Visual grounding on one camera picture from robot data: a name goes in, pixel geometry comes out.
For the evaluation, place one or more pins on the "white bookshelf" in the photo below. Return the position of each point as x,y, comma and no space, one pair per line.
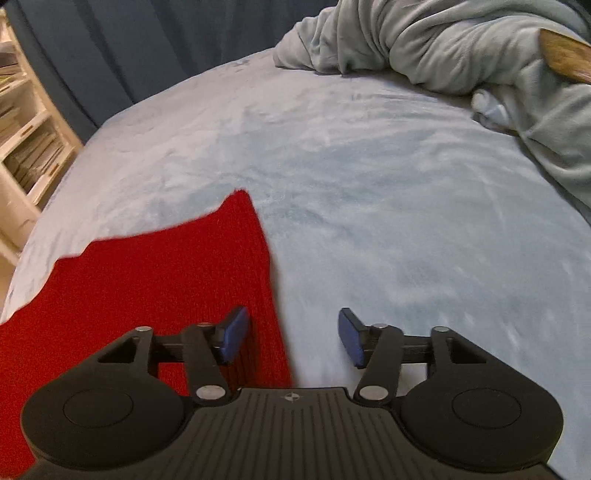
37,145

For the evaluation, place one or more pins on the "grey-blue fleece blanket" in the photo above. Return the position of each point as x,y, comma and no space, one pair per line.
454,47

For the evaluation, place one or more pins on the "dark blue curtain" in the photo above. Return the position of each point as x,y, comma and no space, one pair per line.
97,58

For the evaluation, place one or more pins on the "red knit sweater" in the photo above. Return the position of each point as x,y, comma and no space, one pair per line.
198,271

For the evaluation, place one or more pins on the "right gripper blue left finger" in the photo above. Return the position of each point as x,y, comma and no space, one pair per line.
205,348

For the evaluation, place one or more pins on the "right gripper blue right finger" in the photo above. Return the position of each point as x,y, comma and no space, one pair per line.
378,351

